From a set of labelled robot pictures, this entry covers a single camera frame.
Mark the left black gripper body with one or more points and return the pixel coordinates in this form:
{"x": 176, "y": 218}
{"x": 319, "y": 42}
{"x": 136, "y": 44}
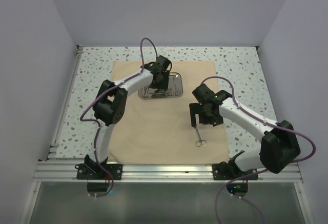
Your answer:
{"x": 163, "y": 82}

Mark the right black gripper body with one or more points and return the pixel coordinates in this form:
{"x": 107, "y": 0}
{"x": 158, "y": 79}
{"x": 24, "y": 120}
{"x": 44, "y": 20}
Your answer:
{"x": 211, "y": 118}

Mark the steel surgical scissors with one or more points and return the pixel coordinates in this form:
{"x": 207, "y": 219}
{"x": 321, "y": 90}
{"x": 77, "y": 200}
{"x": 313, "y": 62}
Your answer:
{"x": 200, "y": 142}

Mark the beige cloth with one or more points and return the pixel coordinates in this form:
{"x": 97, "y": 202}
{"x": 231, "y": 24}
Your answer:
{"x": 158, "y": 131}

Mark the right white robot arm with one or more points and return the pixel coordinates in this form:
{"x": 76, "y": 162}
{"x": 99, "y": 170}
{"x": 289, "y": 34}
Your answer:
{"x": 278, "y": 144}

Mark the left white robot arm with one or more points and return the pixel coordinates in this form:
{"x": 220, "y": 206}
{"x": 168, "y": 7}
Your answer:
{"x": 110, "y": 103}

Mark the steel instrument tray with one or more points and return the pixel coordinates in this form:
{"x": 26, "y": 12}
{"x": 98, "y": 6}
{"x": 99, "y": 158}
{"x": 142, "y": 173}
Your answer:
{"x": 175, "y": 83}

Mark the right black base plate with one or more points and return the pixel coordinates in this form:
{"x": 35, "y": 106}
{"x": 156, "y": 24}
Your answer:
{"x": 228, "y": 171}

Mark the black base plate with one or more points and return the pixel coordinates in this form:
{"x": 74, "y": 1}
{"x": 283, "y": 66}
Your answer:
{"x": 85, "y": 173}
{"x": 228, "y": 171}

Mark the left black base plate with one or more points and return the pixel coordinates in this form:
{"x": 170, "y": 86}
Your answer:
{"x": 85, "y": 173}

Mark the aluminium rail frame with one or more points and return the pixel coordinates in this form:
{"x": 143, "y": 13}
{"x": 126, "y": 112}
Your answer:
{"x": 155, "y": 191}

